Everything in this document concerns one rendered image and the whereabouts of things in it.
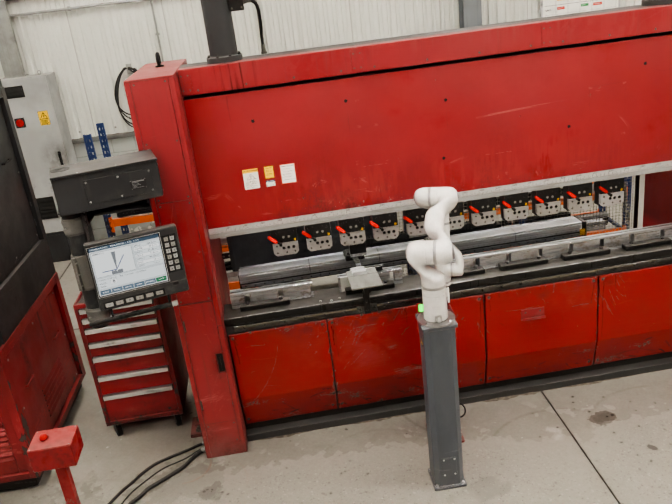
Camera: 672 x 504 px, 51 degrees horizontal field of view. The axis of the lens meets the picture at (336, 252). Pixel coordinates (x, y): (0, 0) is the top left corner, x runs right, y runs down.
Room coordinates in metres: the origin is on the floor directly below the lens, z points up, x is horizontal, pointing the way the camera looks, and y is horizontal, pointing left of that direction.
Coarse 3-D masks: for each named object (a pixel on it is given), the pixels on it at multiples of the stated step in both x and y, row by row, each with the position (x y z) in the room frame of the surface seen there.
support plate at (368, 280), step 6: (366, 270) 3.87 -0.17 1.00; (372, 270) 3.85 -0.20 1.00; (348, 276) 3.81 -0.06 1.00; (354, 276) 3.80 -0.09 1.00; (360, 276) 3.79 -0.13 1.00; (366, 276) 3.78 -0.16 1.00; (372, 276) 3.77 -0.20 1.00; (378, 276) 3.76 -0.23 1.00; (354, 282) 3.71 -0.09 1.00; (360, 282) 3.70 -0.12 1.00; (366, 282) 3.69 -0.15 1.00; (372, 282) 3.68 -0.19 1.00; (378, 282) 3.67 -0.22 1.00; (354, 288) 3.63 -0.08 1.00; (360, 288) 3.63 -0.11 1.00
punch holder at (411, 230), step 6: (408, 210) 3.89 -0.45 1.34; (414, 210) 3.90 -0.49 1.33; (420, 210) 3.90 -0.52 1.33; (426, 210) 3.91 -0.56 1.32; (408, 216) 3.89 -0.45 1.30; (414, 216) 3.90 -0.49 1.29; (420, 216) 3.90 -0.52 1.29; (408, 222) 3.89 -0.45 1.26; (420, 222) 3.90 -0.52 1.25; (408, 228) 3.89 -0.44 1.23; (414, 228) 3.89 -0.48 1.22; (420, 228) 3.90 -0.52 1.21; (408, 234) 3.89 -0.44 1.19; (414, 234) 3.89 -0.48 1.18; (420, 234) 3.90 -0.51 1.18
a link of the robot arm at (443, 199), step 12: (432, 192) 3.45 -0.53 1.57; (444, 192) 3.42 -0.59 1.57; (456, 192) 3.43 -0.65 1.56; (432, 204) 3.44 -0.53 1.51; (444, 204) 3.36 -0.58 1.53; (456, 204) 3.42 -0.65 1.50; (432, 216) 3.29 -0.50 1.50; (444, 216) 3.33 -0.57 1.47; (432, 228) 3.23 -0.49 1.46; (444, 240) 3.12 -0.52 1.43; (444, 252) 3.07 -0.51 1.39; (444, 264) 3.09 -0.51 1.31
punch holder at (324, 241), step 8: (312, 224) 3.85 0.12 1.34; (320, 224) 3.85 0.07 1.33; (328, 224) 3.86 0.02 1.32; (312, 232) 3.85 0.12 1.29; (320, 232) 3.85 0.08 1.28; (328, 232) 3.86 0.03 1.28; (312, 240) 3.84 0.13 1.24; (320, 240) 3.85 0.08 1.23; (328, 240) 3.85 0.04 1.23; (312, 248) 3.84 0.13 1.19; (320, 248) 3.85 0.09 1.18; (328, 248) 3.85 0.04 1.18
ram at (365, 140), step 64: (448, 64) 3.92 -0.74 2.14; (512, 64) 3.95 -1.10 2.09; (576, 64) 3.98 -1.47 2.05; (640, 64) 4.01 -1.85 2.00; (192, 128) 3.81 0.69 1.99; (256, 128) 3.83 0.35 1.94; (320, 128) 3.86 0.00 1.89; (384, 128) 3.89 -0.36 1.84; (448, 128) 3.92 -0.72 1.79; (512, 128) 3.95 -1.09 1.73; (576, 128) 3.98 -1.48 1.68; (640, 128) 4.01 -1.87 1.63; (256, 192) 3.83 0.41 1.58; (320, 192) 3.86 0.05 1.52; (384, 192) 3.89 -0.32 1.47; (512, 192) 3.95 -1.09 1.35
